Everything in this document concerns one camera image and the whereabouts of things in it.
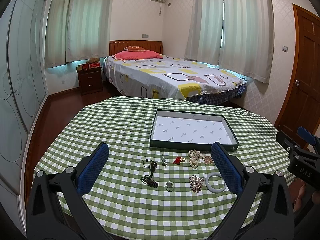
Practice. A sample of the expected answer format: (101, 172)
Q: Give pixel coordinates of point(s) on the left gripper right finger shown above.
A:
(262, 209)

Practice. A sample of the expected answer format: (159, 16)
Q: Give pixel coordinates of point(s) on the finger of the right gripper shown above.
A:
(286, 142)
(306, 135)

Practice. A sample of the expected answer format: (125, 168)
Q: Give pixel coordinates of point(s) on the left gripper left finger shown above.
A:
(56, 208)

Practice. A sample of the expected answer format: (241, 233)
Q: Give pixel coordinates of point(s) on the white jade bangle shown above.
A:
(209, 187)

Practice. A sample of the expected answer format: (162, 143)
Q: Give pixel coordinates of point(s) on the small gold flower brooch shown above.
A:
(207, 160)

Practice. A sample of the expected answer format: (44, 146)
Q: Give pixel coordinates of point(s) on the rose gold crystal brooch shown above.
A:
(196, 183)

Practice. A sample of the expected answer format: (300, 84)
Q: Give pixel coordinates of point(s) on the red knot gold charm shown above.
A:
(178, 160)

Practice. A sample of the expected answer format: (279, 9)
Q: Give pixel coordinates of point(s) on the silver rhinestone hair clip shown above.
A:
(164, 161)

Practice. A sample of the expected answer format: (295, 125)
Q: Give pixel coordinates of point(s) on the green jewelry tray box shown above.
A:
(191, 131)

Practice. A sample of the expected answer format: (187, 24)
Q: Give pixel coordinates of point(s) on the wooden door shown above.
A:
(301, 104)

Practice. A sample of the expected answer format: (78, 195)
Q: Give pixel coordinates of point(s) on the bed with patterned sheet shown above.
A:
(168, 77)

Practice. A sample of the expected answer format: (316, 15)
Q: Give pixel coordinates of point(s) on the right white curtain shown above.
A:
(237, 35)

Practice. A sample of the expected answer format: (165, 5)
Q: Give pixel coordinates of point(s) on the white curtain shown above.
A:
(237, 35)
(76, 30)

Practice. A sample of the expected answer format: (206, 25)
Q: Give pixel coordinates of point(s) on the dark wooden nightstand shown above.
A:
(90, 80)

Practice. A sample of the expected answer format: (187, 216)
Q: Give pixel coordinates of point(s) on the red box on nightstand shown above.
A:
(93, 65)

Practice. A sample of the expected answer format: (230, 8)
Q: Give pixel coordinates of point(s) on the brown plush toy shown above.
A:
(93, 60)

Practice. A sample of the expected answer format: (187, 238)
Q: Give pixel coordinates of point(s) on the pink pillow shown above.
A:
(132, 55)

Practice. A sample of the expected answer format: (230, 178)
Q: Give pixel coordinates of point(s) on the orange patterned cushion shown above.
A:
(134, 49)

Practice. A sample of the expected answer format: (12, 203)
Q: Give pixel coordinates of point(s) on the left white curtain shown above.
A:
(76, 30)

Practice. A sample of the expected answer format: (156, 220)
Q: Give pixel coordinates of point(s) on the glass sliding wardrobe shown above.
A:
(22, 83)

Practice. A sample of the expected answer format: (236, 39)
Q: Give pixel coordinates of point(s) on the wall light switch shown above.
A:
(285, 49)

